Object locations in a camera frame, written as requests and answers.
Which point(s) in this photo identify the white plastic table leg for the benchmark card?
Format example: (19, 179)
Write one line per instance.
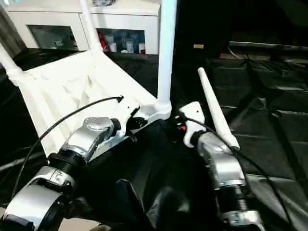
(166, 53)
(90, 26)
(216, 110)
(9, 65)

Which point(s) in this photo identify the white plastic table top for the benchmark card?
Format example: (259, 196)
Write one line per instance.
(67, 86)

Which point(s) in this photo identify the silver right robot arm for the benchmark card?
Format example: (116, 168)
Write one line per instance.
(221, 163)

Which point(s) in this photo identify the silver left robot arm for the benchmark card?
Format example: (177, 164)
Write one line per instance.
(84, 139)

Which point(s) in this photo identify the small white jar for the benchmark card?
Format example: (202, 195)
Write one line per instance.
(141, 47)

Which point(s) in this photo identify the small brass label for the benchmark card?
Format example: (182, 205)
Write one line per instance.
(198, 46)

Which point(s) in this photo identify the red bottle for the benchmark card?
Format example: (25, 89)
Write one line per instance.
(102, 42)

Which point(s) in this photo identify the black work mat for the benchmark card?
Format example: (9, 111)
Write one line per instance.
(269, 159)

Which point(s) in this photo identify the white cabinet with glass doors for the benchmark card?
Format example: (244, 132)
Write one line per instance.
(57, 21)

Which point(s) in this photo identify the grey window curtain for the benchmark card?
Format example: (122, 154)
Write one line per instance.
(10, 33)

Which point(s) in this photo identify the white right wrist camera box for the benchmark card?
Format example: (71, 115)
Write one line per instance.
(192, 118)

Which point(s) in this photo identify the grey horizontal rail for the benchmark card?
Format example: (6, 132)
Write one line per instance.
(269, 45)

